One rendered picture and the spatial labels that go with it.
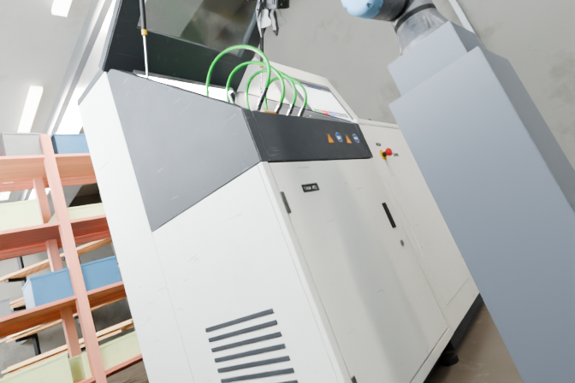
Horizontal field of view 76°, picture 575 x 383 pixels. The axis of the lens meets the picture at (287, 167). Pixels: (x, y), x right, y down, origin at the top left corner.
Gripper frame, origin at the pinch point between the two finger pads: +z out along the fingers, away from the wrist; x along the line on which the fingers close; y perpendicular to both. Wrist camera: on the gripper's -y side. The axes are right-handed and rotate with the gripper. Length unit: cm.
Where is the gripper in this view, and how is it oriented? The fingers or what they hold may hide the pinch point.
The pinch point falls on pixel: (268, 33)
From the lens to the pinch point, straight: 142.3
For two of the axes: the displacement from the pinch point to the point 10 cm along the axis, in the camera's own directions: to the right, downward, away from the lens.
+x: 6.3, -3.2, 7.0
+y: 7.7, 2.7, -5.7
